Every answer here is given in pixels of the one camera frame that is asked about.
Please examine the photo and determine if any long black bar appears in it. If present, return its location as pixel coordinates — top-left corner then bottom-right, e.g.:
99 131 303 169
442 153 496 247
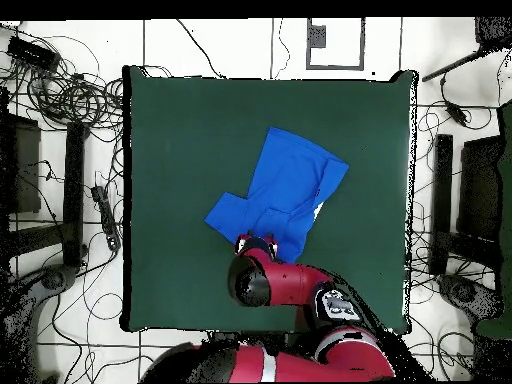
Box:
429 133 454 277
62 121 90 268

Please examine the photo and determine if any tangle of black cables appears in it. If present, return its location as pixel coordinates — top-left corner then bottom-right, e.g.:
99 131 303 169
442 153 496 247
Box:
21 69 125 135

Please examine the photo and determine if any black rod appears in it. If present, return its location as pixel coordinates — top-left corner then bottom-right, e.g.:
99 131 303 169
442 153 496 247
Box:
421 47 487 83

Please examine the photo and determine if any dark green fabric object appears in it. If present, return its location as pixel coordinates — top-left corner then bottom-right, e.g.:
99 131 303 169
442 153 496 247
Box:
475 99 512 341

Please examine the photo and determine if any black electronics box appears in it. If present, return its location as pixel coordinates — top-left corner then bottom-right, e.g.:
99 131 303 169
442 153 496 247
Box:
6 35 62 73

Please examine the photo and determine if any dark green table cloth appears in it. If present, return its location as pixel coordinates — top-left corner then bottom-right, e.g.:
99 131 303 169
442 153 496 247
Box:
119 65 419 335

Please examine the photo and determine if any black power adapter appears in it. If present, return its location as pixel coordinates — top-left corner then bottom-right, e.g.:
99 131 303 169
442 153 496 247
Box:
445 101 470 126

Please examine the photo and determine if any black power strip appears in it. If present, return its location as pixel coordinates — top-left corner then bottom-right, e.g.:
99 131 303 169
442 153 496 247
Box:
90 185 122 252

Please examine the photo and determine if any blue GAME print t-shirt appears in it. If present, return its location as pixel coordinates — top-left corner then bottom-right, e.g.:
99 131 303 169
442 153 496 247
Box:
203 126 350 265

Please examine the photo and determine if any black flat panel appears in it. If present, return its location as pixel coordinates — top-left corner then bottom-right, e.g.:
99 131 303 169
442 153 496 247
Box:
457 135 506 241
0 113 42 215

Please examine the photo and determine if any grey rectangular floor frame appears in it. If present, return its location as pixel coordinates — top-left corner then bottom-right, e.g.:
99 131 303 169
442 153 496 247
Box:
306 17 366 72

